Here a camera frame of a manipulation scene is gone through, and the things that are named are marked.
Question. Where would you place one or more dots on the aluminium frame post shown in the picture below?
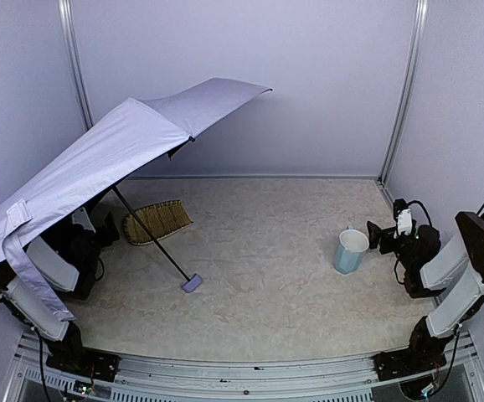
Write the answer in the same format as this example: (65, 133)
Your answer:
(68, 29)
(420, 16)

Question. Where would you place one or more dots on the front aluminium rail base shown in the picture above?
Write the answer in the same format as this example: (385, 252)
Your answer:
(139, 378)

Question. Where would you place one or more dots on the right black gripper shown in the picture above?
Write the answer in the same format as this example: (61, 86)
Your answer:
(383, 239)

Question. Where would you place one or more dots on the right aluminium frame post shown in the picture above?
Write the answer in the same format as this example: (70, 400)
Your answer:
(420, 16)

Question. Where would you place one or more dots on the left aluminium frame post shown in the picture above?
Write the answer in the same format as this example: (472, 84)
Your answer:
(68, 29)

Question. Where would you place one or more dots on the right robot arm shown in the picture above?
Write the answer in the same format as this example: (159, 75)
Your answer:
(454, 270)

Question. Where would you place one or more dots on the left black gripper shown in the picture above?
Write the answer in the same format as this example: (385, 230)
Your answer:
(110, 229)

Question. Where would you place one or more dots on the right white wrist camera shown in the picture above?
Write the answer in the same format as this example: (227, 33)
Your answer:
(403, 218)

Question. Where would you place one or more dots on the light blue ceramic mug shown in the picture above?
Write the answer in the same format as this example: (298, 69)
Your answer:
(351, 249)

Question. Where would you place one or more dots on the woven bamboo tray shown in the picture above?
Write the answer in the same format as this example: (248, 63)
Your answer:
(162, 219)

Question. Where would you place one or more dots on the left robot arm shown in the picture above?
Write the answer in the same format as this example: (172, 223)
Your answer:
(68, 257)

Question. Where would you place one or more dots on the lilac folding umbrella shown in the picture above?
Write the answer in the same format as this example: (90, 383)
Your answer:
(125, 139)

